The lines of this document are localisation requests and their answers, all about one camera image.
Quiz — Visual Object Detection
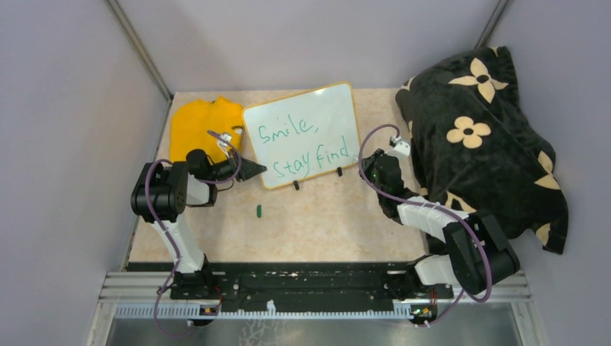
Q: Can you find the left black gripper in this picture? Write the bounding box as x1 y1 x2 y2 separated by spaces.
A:
207 147 266 182

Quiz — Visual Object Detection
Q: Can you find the whiteboard with yellow frame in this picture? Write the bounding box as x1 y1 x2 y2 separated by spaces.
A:
242 81 361 190

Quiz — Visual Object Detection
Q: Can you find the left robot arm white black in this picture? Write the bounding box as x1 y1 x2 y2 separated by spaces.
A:
130 149 267 299

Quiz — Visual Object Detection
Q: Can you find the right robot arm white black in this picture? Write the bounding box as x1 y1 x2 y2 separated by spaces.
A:
360 149 520 297

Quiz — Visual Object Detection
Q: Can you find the yellow folded sweatshirt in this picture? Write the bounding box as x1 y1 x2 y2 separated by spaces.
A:
169 96 244 163

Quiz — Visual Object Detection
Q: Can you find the black floral blanket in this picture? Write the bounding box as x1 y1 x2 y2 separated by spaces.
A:
395 46 568 254

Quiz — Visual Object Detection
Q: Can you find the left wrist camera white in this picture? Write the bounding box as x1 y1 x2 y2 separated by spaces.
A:
212 132 232 157

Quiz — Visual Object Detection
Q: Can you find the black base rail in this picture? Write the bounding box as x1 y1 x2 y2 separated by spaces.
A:
158 262 454 313

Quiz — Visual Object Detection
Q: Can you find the left metal corner post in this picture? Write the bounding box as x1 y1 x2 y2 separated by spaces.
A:
104 0 174 102

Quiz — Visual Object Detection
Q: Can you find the metal corner post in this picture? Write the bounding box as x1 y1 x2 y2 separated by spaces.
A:
474 0 512 49
104 0 174 102

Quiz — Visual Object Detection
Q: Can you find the white slotted cable duct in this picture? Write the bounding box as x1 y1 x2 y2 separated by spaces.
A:
115 301 414 320

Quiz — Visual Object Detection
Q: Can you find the right metal corner post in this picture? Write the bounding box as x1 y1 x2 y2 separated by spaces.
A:
474 0 512 49

